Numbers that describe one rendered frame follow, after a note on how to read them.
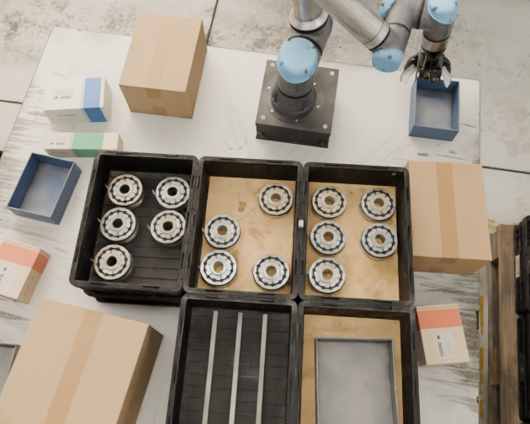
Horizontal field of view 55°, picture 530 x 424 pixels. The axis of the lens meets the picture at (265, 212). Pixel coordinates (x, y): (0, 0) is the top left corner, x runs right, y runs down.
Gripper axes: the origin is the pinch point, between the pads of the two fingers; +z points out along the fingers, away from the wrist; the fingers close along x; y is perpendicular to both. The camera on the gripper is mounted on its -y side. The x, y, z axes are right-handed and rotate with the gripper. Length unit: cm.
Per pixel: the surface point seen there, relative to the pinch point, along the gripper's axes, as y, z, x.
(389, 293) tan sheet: 69, 4, -3
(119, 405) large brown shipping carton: 111, -12, -65
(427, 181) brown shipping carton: 34.3, 1.9, 3.8
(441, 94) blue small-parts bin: -8.8, 18.2, 7.7
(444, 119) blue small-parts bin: 1.1, 18.5, 9.5
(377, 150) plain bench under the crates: 17.5, 15.9, -11.9
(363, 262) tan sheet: 62, 3, -12
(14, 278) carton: 84, -5, -110
